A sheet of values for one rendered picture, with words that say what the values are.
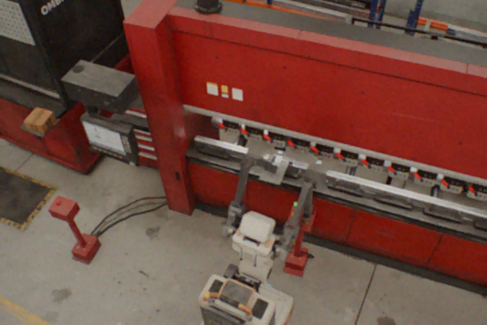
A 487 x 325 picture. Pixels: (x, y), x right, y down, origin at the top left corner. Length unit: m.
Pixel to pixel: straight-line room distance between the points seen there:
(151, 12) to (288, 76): 1.06
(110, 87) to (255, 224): 1.40
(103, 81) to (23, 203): 2.41
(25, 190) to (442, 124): 4.29
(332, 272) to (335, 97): 1.90
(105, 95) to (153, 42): 0.51
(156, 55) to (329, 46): 1.22
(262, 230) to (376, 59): 1.35
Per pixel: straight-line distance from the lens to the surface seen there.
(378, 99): 3.45
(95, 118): 3.90
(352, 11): 5.17
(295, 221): 3.46
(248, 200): 4.62
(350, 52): 3.23
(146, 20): 3.53
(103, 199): 5.42
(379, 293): 4.76
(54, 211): 4.47
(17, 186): 5.89
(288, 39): 3.29
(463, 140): 3.62
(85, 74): 3.76
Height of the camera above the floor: 4.21
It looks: 49 degrees down
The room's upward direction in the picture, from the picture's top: 2 degrees counter-clockwise
